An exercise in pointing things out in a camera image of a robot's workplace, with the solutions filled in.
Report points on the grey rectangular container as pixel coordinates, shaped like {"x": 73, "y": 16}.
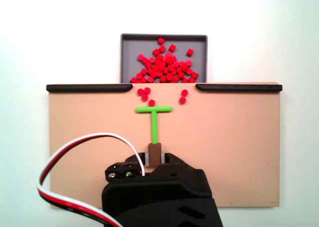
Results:
{"x": 127, "y": 50}

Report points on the beige flat board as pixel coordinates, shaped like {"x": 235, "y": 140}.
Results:
{"x": 224, "y": 137}

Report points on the red cylindrical granule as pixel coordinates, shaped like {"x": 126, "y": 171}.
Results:
{"x": 182, "y": 100}
{"x": 140, "y": 57}
{"x": 188, "y": 63}
{"x": 195, "y": 75}
{"x": 190, "y": 52}
{"x": 169, "y": 54}
{"x": 156, "y": 52}
{"x": 191, "y": 80}
{"x": 184, "y": 92}
{"x": 145, "y": 60}
{"x": 147, "y": 90}
{"x": 140, "y": 91}
{"x": 162, "y": 49}
{"x": 161, "y": 40}
{"x": 152, "y": 60}
{"x": 172, "y": 47}
{"x": 133, "y": 80}
{"x": 182, "y": 63}
{"x": 151, "y": 102}
{"x": 144, "y": 97}

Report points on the black foam edge strip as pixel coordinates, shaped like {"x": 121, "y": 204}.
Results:
{"x": 87, "y": 88}
{"x": 239, "y": 87}

